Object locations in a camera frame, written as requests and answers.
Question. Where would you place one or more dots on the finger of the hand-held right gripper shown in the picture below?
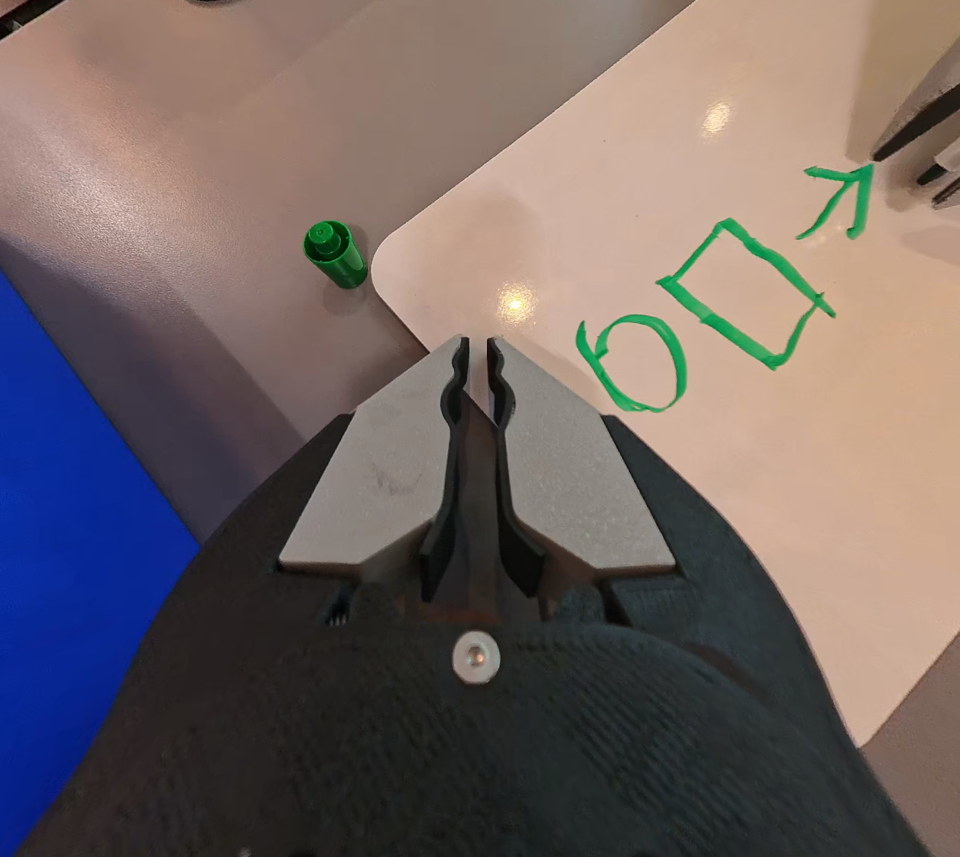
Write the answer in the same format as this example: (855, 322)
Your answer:
(951, 195)
(934, 103)

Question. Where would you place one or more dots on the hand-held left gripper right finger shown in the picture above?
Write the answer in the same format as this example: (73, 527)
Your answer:
(577, 489)

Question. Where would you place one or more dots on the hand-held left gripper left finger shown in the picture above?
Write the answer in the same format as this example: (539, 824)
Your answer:
(375, 482)

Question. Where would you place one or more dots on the white green whiteboard marker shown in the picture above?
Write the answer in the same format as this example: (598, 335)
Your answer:
(947, 158)

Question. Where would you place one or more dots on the green marker cap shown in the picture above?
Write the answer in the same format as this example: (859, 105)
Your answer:
(337, 257)

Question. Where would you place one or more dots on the white whiteboard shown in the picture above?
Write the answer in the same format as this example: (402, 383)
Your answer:
(637, 159)

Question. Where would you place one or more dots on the blue plastic bin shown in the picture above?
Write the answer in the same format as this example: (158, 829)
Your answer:
(67, 572)

